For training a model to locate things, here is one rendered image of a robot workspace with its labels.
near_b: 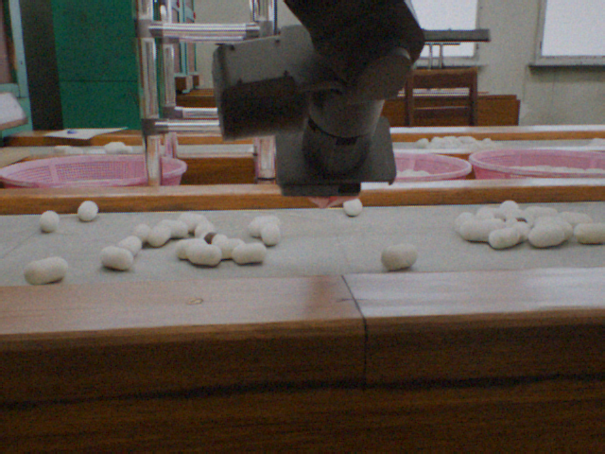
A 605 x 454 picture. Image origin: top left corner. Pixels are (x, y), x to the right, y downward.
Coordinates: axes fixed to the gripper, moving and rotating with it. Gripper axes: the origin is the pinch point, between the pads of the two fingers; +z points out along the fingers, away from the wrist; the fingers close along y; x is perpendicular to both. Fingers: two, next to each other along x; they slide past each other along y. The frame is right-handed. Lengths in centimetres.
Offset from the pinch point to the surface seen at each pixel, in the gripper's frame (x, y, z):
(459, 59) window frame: -335, -189, 360
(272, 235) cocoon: 2.7, 5.1, 2.5
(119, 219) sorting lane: -5.4, 22.4, 13.7
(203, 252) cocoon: 6.2, 11.6, -1.9
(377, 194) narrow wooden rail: -8.6, -9.4, 14.7
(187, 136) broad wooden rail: -53, 19, 66
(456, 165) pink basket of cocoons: -22.4, -27.1, 30.4
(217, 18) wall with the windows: -370, 20, 350
